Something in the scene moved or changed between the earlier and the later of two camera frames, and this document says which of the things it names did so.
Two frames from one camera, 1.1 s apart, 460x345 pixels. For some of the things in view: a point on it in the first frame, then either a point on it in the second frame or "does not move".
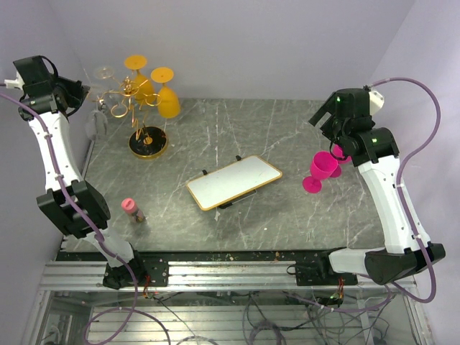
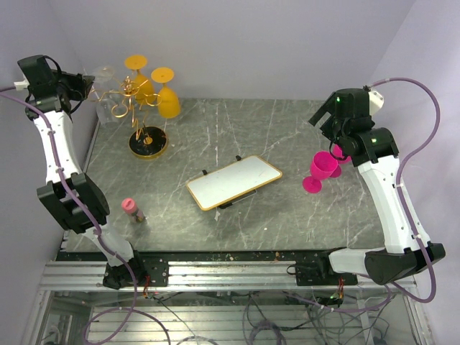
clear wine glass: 96,122 -> 108,110
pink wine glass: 337,152 does not move
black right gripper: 329,106 does not move
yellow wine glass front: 169,104 does not move
